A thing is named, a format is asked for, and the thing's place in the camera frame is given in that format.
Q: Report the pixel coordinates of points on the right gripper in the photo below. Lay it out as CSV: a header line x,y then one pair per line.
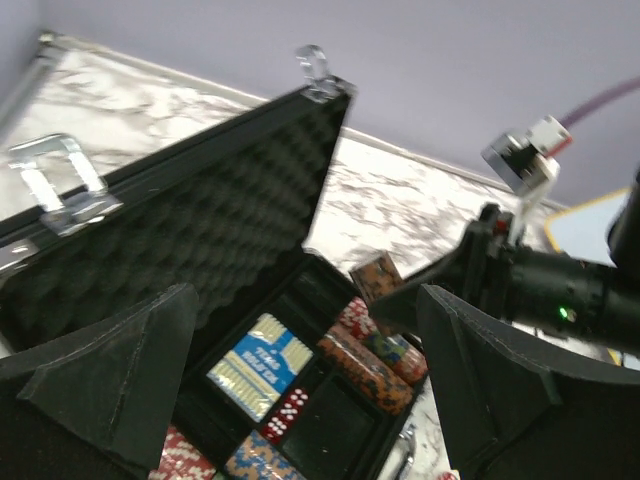
x,y
518,282

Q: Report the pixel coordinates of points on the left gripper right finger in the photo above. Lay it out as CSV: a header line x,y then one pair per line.
x,y
513,406

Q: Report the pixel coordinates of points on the white dry-erase board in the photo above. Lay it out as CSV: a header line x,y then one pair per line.
x,y
581,231

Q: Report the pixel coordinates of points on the blue tan chip row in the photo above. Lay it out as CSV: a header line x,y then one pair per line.
x,y
257,459

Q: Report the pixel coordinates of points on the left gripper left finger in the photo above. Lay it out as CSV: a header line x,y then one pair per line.
x,y
97,403

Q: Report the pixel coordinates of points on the brown poker chip stack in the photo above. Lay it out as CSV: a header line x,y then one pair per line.
x,y
376,276

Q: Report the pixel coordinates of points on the orange black chip row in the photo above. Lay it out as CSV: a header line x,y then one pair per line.
x,y
366,371

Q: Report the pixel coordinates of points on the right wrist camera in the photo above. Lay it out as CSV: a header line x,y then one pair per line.
x,y
525,162

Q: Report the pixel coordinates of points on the red dice in case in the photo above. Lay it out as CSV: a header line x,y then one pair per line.
x,y
285,415

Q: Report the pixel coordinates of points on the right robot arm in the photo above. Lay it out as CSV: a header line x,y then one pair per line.
x,y
618,325

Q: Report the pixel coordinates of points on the black foam-lined poker case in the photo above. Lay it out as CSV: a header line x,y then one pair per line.
x,y
227,211

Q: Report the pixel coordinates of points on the green grey chip row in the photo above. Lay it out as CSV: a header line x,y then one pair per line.
x,y
180,460

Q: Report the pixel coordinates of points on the blue playing card deck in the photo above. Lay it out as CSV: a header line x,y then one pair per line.
x,y
261,366

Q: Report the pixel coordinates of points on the red green chip row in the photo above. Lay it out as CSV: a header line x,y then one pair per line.
x,y
395,351

